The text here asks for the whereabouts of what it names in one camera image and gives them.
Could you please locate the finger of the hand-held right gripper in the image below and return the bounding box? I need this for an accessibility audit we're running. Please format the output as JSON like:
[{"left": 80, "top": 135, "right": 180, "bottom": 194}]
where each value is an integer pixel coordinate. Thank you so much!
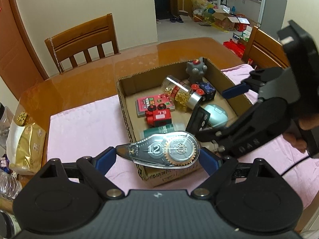
[
  {"left": 195, "top": 102, "right": 265, "bottom": 153},
  {"left": 222, "top": 67, "right": 283, "bottom": 99}
]

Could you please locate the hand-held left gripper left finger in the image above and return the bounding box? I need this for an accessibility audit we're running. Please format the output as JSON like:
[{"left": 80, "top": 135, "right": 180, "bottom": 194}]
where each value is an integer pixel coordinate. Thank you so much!
[{"left": 37, "top": 147, "right": 125, "bottom": 200}]

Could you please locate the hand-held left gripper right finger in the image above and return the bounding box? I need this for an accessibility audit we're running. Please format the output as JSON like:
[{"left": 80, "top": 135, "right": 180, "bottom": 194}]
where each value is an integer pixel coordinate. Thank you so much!
[{"left": 191, "top": 147, "right": 275, "bottom": 200}]

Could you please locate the teal lidded clear container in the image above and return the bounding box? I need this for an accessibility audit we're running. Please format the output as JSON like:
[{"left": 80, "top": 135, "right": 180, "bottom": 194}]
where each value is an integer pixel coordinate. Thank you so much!
[{"left": 201, "top": 104, "right": 228, "bottom": 127}]

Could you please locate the black device with buttons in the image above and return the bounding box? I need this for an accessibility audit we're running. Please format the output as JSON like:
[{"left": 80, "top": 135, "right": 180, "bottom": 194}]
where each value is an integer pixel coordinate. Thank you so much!
[{"left": 186, "top": 105, "right": 212, "bottom": 135}]

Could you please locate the grey toy figure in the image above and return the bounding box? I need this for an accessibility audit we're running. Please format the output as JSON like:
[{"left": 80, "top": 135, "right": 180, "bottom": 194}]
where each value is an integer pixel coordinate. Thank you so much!
[{"left": 186, "top": 57, "right": 208, "bottom": 84}]

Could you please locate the cardboard box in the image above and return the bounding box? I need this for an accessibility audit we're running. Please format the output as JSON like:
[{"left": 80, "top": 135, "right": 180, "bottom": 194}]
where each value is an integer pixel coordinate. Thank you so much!
[{"left": 117, "top": 57, "right": 253, "bottom": 188}]

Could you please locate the clear correction tape dispenser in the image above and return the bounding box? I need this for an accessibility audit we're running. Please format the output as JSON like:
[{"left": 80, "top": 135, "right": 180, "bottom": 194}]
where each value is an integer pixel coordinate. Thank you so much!
[{"left": 116, "top": 131, "right": 200, "bottom": 168}]

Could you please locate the glass bottle of gold capsules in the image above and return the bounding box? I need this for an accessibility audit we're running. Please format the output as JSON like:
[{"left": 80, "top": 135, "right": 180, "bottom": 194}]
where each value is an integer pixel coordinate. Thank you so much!
[{"left": 161, "top": 75, "right": 203, "bottom": 111}]

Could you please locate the white cotton swab container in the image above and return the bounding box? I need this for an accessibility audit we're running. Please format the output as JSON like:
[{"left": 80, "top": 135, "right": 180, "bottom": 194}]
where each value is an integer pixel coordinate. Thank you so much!
[{"left": 143, "top": 123, "right": 186, "bottom": 137}]

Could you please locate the red toy train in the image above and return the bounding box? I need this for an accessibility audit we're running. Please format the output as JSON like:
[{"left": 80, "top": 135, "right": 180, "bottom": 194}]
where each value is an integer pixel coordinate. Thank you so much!
[{"left": 145, "top": 102, "right": 175, "bottom": 127}]

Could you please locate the person's right hand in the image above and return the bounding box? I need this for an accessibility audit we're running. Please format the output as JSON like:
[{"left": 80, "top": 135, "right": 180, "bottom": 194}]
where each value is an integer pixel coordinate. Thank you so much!
[{"left": 282, "top": 118, "right": 319, "bottom": 153}]

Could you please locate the black cube toy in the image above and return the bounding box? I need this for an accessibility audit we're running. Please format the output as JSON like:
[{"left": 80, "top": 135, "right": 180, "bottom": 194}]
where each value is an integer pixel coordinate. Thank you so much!
[{"left": 191, "top": 81, "right": 216, "bottom": 102}]

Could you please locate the pink tablecloth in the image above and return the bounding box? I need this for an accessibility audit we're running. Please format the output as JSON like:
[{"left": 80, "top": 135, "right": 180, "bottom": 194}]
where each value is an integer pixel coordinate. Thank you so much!
[{"left": 47, "top": 63, "right": 319, "bottom": 219}]

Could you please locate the wooden chair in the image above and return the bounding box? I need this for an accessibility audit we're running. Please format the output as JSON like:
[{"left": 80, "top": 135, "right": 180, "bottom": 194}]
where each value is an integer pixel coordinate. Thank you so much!
[
  {"left": 45, "top": 13, "right": 120, "bottom": 74},
  {"left": 240, "top": 25, "right": 291, "bottom": 70}
]

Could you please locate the pink card box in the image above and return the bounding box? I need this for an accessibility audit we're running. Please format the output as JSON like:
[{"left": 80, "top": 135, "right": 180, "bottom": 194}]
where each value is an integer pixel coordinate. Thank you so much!
[{"left": 136, "top": 93, "right": 176, "bottom": 117}]

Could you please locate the open cardboard carton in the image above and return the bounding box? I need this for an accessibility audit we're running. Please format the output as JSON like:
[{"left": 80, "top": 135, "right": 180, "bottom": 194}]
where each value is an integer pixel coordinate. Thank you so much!
[{"left": 213, "top": 12, "right": 240, "bottom": 31}]

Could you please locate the golden foil bag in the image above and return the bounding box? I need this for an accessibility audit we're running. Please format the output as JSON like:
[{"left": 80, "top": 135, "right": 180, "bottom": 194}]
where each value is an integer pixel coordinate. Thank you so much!
[{"left": 6, "top": 112, "right": 47, "bottom": 176}]

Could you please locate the white refrigerator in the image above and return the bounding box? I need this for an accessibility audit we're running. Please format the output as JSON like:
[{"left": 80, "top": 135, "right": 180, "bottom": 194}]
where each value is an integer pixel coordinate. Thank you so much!
[{"left": 258, "top": 0, "right": 289, "bottom": 31}]

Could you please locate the wooden cabinet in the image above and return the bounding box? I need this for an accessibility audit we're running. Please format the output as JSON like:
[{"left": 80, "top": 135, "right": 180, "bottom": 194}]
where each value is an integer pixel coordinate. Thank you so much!
[{"left": 174, "top": 0, "right": 204, "bottom": 17}]

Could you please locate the clear plastic water bottle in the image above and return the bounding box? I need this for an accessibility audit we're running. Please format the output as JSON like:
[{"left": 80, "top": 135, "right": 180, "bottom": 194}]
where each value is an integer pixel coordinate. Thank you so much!
[{"left": 0, "top": 170, "right": 23, "bottom": 200}]

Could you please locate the brown wooden door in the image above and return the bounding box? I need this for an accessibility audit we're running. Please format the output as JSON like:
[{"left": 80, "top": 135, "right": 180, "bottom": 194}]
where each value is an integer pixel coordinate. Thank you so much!
[{"left": 0, "top": 0, "right": 50, "bottom": 102}]

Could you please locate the black cable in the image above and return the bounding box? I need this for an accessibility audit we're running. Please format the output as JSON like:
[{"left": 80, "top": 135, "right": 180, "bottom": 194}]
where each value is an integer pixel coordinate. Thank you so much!
[{"left": 280, "top": 154, "right": 312, "bottom": 177}]

